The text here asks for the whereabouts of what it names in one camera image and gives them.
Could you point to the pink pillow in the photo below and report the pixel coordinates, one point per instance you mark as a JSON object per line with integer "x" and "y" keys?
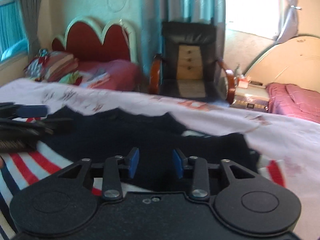
{"x": 293, "y": 101}

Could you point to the grey tied-back curtain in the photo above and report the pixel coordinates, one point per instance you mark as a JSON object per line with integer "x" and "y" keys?
{"x": 289, "y": 27}

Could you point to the red heart-shaped headboard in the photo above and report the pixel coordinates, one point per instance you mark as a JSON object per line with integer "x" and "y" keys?
{"x": 88, "y": 40}

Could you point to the teal curtain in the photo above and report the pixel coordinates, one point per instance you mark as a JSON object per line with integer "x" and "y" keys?
{"x": 154, "y": 12}

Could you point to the bedside nightstand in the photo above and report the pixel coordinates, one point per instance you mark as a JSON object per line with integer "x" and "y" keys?
{"x": 251, "y": 96}

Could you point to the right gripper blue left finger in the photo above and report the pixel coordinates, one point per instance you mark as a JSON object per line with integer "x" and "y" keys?
{"x": 131, "y": 162}

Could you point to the grey left curtain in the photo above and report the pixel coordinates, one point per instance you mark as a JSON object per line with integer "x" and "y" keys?
{"x": 30, "y": 10}

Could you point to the black leather wooden armchair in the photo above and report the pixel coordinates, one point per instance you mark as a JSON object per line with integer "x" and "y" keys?
{"x": 188, "y": 67}

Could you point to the striped knit children's sweater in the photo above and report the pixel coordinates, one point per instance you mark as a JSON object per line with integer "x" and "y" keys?
{"x": 74, "y": 185}

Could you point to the striped pillow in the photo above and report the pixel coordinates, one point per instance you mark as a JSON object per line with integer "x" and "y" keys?
{"x": 50, "y": 66}

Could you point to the magenta pillow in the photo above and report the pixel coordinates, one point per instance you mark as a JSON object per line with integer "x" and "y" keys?
{"x": 119, "y": 75}

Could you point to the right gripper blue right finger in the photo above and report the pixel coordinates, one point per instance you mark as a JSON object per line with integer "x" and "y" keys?
{"x": 179, "y": 161}

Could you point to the cream arched headboard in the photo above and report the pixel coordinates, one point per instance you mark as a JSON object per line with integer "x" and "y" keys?
{"x": 295, "y": 61}

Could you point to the colourful folded clothes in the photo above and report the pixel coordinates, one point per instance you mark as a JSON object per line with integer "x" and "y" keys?
{"x": 82, "y": 77}

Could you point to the floral white bed quilt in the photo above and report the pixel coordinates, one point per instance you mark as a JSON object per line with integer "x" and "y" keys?
{"x": 294, "y": 141}

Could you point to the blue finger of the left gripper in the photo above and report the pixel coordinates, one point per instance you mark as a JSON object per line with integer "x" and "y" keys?
{"x": 33, "y": 111}

